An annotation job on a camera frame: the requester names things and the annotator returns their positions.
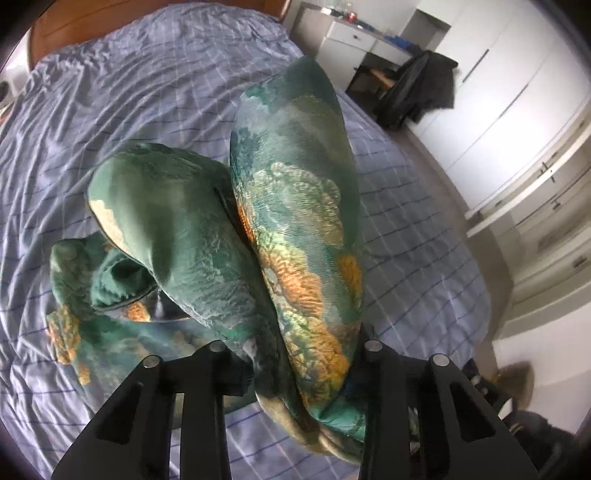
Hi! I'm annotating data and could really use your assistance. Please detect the green patterned padded jacket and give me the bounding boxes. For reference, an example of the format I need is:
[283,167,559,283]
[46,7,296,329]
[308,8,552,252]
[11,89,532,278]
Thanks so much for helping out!
[47,57,367,464]

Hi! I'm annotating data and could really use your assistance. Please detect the black jacket on chair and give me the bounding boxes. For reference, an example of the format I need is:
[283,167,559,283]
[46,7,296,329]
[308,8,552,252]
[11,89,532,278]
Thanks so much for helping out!
[374,51,459,129]

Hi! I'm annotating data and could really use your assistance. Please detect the white wardrobe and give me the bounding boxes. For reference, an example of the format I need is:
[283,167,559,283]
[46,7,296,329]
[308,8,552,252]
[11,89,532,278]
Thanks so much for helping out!
[409,1,590,213]

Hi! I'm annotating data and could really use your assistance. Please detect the wooden chair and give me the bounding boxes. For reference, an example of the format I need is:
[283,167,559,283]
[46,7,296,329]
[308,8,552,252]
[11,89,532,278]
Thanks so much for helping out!
[346,65,396,99]

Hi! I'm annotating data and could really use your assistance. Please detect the white desk with drawers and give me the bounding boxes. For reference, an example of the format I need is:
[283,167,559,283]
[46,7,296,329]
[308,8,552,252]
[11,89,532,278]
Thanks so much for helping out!
[290,2,412,91]

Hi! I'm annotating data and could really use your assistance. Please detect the brown wooden headboard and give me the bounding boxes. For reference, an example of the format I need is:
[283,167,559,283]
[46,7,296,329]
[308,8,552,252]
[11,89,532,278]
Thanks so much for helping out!
[28,0,290,69]

